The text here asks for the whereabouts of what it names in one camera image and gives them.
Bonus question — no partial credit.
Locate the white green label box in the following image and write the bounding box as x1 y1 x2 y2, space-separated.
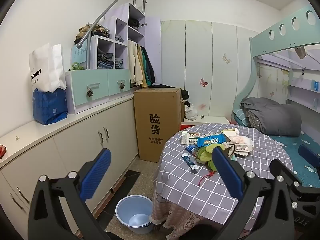
180 131 202 145

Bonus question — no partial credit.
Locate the green plush toy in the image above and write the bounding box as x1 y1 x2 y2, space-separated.
195 144 225 170

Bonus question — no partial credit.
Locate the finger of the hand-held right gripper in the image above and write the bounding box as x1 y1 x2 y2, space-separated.
298 144 320 172
269 159 304 188

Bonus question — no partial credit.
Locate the cream hanging jacket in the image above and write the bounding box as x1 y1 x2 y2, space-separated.
128 40 144 87

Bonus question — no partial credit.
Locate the blue plastic bin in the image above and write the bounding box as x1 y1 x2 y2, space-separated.
115 195 153 234

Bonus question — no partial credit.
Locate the white low platform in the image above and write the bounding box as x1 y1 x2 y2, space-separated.
184 115 230 125

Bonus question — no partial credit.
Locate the orange white plastic bag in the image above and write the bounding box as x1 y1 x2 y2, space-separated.
229 135 254 147

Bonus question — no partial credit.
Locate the grey checked tablecloth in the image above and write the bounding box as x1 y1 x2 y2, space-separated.
151 123 292 240

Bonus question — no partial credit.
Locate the small teal drawer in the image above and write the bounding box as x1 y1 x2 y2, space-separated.
107 69 131 96

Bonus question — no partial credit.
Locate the blue tissue pack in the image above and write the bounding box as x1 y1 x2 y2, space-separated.
32 87 68 125

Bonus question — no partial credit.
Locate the folded khaki clothes pile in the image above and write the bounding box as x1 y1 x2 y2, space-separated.
74 24 110 44

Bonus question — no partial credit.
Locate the grey metal handrail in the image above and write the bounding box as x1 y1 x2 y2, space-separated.
76 0 147 49

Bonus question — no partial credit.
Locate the lilac stepped cubby shelf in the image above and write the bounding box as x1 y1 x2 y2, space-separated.
87 3 162 85

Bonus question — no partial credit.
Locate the white paper bag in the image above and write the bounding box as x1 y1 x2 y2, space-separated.
29 42 67 93

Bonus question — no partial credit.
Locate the teal paper sign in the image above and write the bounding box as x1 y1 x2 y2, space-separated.
71 44 88 67

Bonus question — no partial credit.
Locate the pink quilted table skirt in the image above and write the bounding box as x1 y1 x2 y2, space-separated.
151 192 250 240

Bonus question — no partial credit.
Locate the blue plaid pillow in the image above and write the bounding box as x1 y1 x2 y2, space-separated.
232 109 250 127

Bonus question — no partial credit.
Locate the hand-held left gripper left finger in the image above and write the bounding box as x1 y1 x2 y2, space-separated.
27 148 112 240

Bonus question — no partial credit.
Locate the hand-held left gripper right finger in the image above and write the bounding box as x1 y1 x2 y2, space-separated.
212 146 310 240

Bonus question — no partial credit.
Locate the yellow white box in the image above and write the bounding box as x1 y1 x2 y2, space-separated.
222 127 239 138

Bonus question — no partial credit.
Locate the grey quilt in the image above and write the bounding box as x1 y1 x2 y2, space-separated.
240 97 302 137

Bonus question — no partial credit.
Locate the tall cardboard box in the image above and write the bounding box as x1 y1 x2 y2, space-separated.
134 87 182 163

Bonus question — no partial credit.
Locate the brown hanging pouch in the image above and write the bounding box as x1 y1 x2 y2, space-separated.
295 45 307 59

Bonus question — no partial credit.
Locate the small blue sachet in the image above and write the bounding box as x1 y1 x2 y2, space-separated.
182 154 199 170

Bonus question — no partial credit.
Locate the white low cabinet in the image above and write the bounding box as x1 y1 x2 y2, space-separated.
0 91 139 240

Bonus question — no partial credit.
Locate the green hanging garment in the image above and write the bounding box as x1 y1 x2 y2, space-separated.
141 47 150 85

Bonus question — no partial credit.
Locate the dark hanging jacket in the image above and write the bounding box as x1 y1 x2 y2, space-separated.
144 45 156 84

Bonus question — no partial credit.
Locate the red string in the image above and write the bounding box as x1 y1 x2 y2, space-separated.
199 170 218 187

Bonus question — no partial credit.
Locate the teal bunk bed frame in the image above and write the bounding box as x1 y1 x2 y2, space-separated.
234 6 320 120

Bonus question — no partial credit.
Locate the white printed carton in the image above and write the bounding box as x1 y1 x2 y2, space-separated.
225 142 254 157

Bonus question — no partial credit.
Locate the blue white packet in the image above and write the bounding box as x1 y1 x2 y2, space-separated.
197 134 227 148

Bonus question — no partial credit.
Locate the large teal drawer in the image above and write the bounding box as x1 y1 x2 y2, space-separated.
71 70 109 106

